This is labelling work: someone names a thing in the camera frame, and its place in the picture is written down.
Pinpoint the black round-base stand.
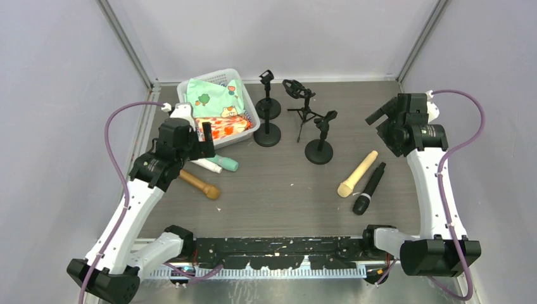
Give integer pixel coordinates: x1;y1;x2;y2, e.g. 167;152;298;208
305;110;338;165
255;70;281;120
253;120;281;148

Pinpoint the beige microphone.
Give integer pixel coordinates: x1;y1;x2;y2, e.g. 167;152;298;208
337;150;379;198

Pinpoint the black microphone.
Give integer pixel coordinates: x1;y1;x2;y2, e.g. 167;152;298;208
352;162;386;215

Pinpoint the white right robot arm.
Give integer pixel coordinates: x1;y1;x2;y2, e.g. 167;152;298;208
363;93;481;277

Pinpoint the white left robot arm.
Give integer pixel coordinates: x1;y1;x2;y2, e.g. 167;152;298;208
66;118;215;303

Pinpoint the white microphone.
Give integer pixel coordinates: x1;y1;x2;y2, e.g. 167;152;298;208
190;158;223;174

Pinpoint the mint green microphone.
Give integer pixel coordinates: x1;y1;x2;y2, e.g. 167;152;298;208
208;155;239;172

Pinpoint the orange patterned cloth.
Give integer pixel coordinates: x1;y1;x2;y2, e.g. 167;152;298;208
195;116;251;142

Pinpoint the brown microphone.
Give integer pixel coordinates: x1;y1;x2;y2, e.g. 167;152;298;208
179;169;221;200

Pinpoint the green cartoon print cloth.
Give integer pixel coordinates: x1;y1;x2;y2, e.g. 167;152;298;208
185;79;245;118

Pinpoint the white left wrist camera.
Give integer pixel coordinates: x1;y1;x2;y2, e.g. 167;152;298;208
161;103;197;130

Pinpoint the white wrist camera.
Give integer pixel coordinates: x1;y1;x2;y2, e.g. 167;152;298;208
425;90;439;124
161;103;197;130

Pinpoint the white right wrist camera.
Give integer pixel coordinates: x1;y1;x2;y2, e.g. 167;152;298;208
425;90;439;124

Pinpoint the black tripod shock-mount stand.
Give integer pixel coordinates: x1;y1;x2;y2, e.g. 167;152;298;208
282;79;323;143

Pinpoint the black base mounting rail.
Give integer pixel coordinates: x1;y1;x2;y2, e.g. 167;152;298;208
165;236;403;272

